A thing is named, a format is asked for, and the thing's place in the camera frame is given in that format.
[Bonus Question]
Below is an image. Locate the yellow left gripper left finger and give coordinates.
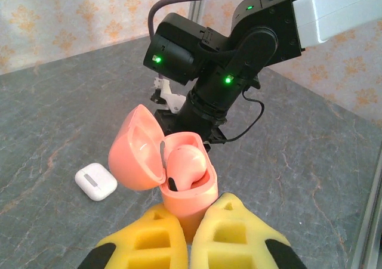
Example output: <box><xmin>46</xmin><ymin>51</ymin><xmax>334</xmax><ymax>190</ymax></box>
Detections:
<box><xmin>78</xmin><ymin>203</ymin><xmax>189</xmax><ymax>269</ymax></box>

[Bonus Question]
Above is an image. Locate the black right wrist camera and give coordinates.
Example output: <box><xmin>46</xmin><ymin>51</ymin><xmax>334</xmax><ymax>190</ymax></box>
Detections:
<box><xmin>150</xmin><ymin>89</ymin><xmax>168</xmax><ymax>105</ymax></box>

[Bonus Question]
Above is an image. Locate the white right camera bracket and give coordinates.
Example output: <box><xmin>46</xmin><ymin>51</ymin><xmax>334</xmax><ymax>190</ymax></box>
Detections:
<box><xmin>153</xmin><ymin>76</ymin><xmax>187</xmax><ymax>114</ymax></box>

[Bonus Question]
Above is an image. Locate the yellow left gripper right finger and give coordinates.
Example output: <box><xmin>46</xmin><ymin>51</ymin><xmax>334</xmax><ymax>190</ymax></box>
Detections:
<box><xmin>189</xmin><ymin>192</ymin><xmax>308</xmax><ymax>269</ymax></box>

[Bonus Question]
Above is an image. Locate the pink wireless earbud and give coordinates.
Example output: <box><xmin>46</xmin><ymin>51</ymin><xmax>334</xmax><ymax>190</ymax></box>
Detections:
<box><xmin>165</xmin><ymin>146</ymin><xmax>207</xmax><ymax>191</ymax></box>

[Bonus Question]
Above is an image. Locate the pink earbud charging case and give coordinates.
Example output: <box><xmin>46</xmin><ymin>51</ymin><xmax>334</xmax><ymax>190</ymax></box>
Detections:
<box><xmin>107</xmin><ymin>104</ymin><xmax>219</xmax><ymax>243</ymax></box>

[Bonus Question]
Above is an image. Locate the aluminium table side rail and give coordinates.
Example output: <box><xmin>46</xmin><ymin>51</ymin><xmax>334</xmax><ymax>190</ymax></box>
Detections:
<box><xmin>349</xmin><ymin>148</ymin><xmax>382</xmax><ymax>269</ymax></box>

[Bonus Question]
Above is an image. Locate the thin black right gripper cable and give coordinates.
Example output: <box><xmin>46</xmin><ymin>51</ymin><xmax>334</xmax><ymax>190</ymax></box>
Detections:
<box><xmin>220</xmin><ymin>85</ymin><xmax>266</xmax><ymax>145</ymax></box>

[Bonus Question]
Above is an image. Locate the white earbud charging case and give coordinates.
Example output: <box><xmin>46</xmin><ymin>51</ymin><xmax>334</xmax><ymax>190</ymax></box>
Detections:
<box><xmin>74</xmin><ymin>162</ymin><xmax>118</xmax><ymax>202</ymax></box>

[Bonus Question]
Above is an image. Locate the aluminium frame post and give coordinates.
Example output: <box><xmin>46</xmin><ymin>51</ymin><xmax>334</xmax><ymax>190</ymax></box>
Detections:
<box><xmin>190</xmin><ymin>0</ymin><xmax>207</xmax><ymax>22</ymax></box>

